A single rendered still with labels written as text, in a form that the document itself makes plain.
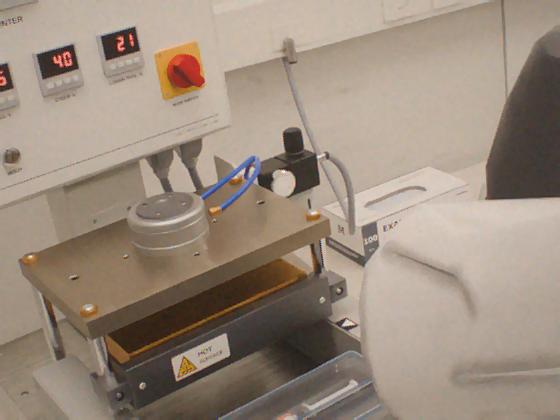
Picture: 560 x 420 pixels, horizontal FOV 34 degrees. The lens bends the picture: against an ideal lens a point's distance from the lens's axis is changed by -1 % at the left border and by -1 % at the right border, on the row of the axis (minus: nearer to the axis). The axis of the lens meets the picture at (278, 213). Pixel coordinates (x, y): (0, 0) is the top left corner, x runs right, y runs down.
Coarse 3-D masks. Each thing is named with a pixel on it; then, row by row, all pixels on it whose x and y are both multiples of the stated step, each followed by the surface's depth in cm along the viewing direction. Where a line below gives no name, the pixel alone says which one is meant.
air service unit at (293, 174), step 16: (288, 128) 116; (288, 144) 116; (272, 160) 116; (288, 160) 116; (304, 160) 116; (320, 160) 119; (272, 176) 113; (288, 176) 114; (304, 176) 117; (288, 192) 114; (304, 192) 118
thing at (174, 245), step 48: (192, 192) 105; (240, 192) 95; (96, 240) 96; (144, 240) 91; (192, 240) 91; (240, 240) 92; (288, 240) 91; (48, 288) 88; (96, 288) 87; (144, 288) 85; (192, 288) 86; (96, 336) 82
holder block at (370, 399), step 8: (368, 392) 85; (360, 400) 84; (368, 400) 84; (376, 400) 84; (344, 408) 84; (352, 408) 83; (360, 408) 83; (368, 408) 83; (328, 416) 83; (336, 416) 83; (344, 416) 82; (352, 416) 82
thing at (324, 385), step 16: (352, 352) 90; (320, 368) 88; (336, 368) 88; (352, 368) 87; (288, 384) 87; (304, 384) 86; (320, 384) 86; (336, 384) 86; (352, 384) 85; (256, 400) 85; (272, 400) 85; (288, 400) 84; (304, 400) 84; (320, 400) 84; (336, 400) 83; (224, 416) 83; (240, 416) 83; (256, 416) 83; (272, 416) 82; (288, 416) 82; (304, 416) 82
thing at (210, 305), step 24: (288, 264) 97; (216, 288) 94; (240, 288) 93; (264, 288) 93; (168, 312) 91; (192, 312) 90; (216, 312) 90; (120, 336) 88; (144, 336) 87; (168, 336) 87; (120, 360) 88
